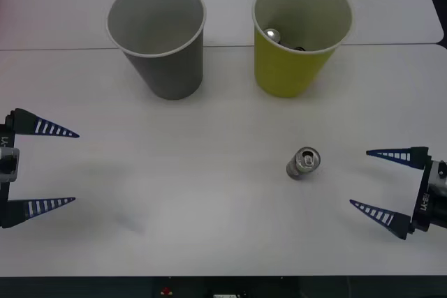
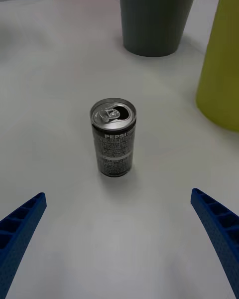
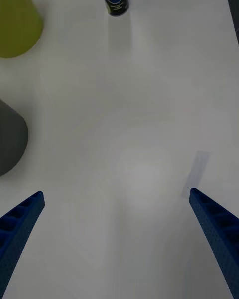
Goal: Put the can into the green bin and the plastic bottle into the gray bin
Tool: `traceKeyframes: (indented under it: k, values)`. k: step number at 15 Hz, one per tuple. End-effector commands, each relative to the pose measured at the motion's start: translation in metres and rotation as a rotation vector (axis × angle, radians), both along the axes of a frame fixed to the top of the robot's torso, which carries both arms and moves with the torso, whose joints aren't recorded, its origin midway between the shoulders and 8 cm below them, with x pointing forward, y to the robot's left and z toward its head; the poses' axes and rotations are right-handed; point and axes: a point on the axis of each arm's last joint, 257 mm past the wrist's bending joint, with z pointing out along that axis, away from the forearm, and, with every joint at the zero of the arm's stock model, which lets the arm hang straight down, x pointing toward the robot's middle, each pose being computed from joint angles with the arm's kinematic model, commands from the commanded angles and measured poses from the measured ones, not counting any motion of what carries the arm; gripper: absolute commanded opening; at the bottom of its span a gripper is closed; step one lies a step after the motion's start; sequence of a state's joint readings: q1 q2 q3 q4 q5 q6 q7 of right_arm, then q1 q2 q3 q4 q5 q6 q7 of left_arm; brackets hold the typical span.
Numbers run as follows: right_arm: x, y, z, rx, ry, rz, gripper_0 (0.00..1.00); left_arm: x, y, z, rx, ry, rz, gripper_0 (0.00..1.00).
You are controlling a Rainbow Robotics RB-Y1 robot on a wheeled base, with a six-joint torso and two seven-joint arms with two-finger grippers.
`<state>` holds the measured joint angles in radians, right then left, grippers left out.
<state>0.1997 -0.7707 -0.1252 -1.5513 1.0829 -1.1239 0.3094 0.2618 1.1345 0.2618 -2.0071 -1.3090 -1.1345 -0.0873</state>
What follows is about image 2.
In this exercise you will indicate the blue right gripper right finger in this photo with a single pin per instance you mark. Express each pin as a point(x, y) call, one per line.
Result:
point(219, 226)

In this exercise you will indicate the grey plastic waste bin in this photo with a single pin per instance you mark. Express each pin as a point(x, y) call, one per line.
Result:
point(155, 17)

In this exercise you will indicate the yellow-green plastic waste bin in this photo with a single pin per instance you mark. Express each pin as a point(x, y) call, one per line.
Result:
point(221, 64)

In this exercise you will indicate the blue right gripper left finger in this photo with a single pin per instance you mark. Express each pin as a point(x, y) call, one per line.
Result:
point(17, 231)

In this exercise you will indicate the black drink can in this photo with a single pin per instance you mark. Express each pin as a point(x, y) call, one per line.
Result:
point(113, 139)

